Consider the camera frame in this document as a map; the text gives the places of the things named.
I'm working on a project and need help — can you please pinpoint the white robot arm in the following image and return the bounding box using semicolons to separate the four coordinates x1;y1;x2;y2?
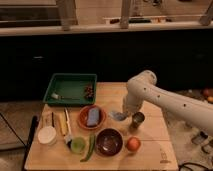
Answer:
122;70;213;136

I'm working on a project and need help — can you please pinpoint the orange fruit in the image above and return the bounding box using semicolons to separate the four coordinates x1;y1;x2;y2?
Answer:
126;137;141;152

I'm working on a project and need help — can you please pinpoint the yellow corn cob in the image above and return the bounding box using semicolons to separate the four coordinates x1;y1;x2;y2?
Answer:
59;113;67;135

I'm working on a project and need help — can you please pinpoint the green small cup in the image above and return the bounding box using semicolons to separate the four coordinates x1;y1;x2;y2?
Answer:
71;137;86;154

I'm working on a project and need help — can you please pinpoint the green plastic tray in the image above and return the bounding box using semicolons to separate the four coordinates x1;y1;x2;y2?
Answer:
43;73;97;107

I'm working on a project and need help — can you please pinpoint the dark metal cup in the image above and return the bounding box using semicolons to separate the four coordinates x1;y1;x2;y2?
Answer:
131;112;145;129

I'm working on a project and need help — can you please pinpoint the green chili pepper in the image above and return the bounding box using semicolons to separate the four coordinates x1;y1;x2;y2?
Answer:
80;134;96;162

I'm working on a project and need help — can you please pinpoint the white round lid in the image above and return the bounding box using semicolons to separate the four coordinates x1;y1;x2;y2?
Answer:
37;126;56;145

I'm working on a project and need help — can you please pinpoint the red grapes bunch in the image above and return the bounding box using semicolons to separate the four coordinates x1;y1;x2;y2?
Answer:
84;85;94;99

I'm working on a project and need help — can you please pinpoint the purple bowl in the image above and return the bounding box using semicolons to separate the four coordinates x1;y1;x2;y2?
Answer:
95;128;123;157

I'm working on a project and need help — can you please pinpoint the grey towel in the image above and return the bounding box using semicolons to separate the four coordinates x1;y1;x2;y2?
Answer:
109;111;127;121

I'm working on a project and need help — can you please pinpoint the silver spoon in tray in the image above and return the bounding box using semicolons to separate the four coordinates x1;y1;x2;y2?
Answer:
50;93;79;100

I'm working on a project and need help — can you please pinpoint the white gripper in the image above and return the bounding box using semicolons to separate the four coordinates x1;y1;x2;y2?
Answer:
122;99;142;116

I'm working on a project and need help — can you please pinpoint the blue sponge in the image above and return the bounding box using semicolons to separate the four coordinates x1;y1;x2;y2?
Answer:
87;107;99;126

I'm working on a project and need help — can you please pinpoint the orange plate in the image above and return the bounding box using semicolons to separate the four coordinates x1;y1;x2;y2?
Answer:
77;105;106;130

